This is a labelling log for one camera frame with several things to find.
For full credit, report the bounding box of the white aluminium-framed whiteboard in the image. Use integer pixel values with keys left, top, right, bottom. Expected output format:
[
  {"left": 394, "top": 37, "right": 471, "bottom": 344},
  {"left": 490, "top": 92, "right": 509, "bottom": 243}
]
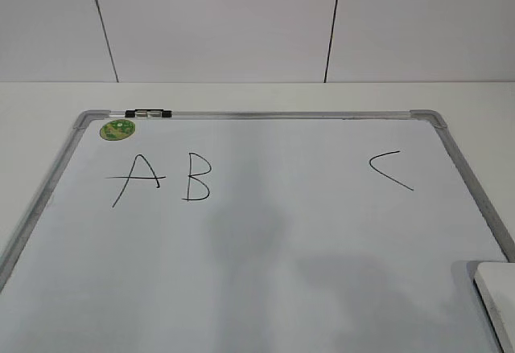
[{"left": 1, "top": 110, "right": 514, "bottom": 352}]

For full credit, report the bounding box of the round green sticker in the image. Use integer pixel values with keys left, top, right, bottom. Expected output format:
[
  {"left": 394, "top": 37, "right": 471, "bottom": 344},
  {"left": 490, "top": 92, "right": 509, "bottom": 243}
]
[{"left": 99, "top": 119, "right": 136, "bottom": 142}]

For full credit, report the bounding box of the white whiteboard eraser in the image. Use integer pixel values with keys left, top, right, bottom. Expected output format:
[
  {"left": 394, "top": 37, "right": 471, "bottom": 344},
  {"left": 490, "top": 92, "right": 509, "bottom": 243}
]
[{"left": 474, "top": 262, "right": 515, "bottom": 353}]

